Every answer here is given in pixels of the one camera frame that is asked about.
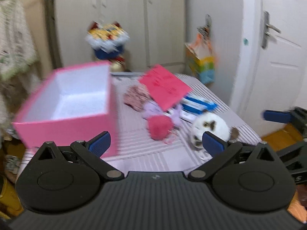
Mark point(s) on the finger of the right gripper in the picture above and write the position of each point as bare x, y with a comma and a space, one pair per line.
277, 116

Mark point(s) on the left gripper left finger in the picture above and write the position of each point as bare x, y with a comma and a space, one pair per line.
91, 151

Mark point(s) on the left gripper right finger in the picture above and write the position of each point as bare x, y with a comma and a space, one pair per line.
222, 153

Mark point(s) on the white plush owl toy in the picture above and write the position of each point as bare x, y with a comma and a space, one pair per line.
213, 124

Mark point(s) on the blue wet wipes pack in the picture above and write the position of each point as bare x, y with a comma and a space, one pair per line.
196, 106

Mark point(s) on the pink fluffy pompom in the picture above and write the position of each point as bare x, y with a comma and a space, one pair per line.
159, 127

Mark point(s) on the white toothpaste tube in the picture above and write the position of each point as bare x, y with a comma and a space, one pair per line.
186, 116

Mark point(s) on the white door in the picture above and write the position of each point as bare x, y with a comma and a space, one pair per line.
281, 66

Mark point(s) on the pink storage box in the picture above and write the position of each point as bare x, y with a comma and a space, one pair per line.
73, 103

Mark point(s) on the floral pink scrunchie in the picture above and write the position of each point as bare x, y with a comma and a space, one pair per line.
136, 96

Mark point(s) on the purple plush toy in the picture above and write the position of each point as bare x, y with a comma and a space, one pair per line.
151, 108

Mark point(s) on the red paper card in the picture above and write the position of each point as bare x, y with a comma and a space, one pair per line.
164, 87

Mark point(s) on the colourful paper gift bag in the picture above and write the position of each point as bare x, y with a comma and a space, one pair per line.
200, 59

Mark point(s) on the snack bouquet blue wrap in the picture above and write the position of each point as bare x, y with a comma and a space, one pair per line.
108, 42

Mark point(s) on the cream green knitted cardigan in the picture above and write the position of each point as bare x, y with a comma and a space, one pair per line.
18, 52

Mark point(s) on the beige wardrobe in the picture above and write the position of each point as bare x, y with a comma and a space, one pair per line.
156, 29

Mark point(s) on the silver door handle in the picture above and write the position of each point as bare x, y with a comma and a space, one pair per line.
266, 30

